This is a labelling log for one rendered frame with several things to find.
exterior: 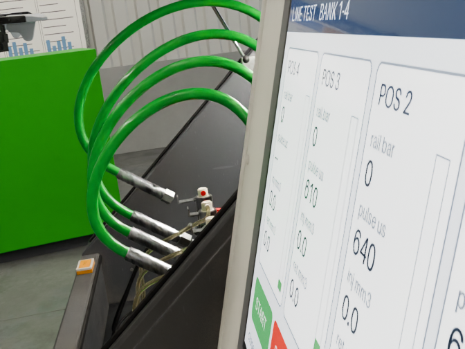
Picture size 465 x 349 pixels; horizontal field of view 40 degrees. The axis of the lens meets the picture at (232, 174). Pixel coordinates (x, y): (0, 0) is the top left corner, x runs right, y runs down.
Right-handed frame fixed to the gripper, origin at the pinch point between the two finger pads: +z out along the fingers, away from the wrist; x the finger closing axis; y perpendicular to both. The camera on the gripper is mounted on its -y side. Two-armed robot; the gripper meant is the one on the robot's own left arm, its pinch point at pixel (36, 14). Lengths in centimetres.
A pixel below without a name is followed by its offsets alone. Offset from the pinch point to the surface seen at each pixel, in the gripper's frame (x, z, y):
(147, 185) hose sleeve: 66, -10, 21
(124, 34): 63, -10, -2
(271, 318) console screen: 121, -31, 9
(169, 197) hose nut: 68, -7, 23
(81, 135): 60, -17, 13
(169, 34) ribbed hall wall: -484, 328, 83
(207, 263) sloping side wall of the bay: 99, -21, 18
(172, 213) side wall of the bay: 42, 8, 39
